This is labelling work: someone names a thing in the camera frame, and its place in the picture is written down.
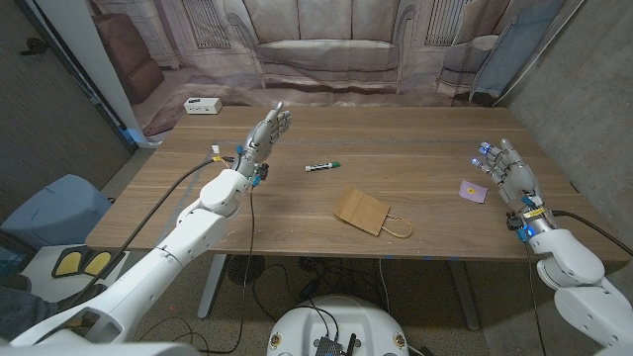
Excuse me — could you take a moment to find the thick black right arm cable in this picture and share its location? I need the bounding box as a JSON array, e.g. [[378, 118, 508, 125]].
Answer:
[[551, 210, 633, 257]]

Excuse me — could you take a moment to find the brown paper bag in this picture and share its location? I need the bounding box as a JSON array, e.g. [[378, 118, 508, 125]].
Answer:
[[331, 185, 415, 240]]

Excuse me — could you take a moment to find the printed sofa room backdrop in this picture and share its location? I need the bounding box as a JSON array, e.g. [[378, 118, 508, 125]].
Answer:
[[86, 0, 570, 137]]

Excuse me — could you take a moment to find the white marker with green cap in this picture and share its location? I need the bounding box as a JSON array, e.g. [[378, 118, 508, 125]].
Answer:
[[305, 160, 341, 173]]

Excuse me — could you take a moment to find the white power box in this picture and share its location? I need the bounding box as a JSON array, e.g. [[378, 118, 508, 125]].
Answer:
[[183, 97, 223, 116]]

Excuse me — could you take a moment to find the thin black left wrist cable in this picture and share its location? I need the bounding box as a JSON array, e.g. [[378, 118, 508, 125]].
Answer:
[[197, 187, 256, 355]]

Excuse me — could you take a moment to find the round black floor disc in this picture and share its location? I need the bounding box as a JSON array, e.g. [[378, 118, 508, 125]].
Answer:
[[227, 254, 266, 286]]

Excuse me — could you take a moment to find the white floor cable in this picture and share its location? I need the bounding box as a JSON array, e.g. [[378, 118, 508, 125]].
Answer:
[[378, 259, 393, 315]]

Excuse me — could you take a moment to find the purple sticker sheet yellow dot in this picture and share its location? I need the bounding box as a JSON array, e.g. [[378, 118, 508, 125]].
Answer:
[[458, 178, 490, 205]]

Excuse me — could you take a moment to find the blue padded chair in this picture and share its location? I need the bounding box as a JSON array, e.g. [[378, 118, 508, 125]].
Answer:
[[0, 173, 114, 251]]

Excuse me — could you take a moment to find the yellow black foot pedal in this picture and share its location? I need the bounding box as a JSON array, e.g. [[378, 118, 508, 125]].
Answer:
[[51, 246, 113, 279]]

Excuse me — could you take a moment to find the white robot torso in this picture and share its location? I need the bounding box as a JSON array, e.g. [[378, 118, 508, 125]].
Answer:
[[266, 295, 410, 356]]

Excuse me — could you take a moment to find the person in blue jeans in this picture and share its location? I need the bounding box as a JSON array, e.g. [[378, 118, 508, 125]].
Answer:
[[0, 274, 108, 342]]

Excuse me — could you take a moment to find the white table leg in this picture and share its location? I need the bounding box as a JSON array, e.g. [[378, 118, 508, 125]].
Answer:
[[197, 254, 228, 319]]

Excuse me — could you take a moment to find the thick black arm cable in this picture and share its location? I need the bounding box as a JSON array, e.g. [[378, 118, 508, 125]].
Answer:
[[63, 156, 237, 308], [551, 210, 633, 257]]

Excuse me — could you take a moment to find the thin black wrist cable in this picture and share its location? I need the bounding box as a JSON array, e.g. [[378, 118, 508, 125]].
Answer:
[[197, 187, 256, 355], [523, 240, 548, 356]]

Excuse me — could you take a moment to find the grey table leg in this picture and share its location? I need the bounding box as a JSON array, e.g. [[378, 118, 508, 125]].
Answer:
[[447, 260, 482, 331]]

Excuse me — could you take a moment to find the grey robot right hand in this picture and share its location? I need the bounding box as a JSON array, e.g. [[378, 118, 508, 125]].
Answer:
[[471, 137, 558, 241]]

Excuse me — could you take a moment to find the black electronics module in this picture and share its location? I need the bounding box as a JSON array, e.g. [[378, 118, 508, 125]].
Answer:
[[314, 333, 357, 356]]

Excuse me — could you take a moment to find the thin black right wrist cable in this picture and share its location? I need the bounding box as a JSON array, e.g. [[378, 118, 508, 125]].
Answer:
[[523, 240, 548, 356]]

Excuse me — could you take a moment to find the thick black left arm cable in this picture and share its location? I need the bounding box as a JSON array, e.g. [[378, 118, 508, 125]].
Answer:
[[63, 156, 237, 308]]

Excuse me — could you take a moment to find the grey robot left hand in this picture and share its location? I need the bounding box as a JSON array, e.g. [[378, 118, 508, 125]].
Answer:
[[235, 101, 293, 187]]

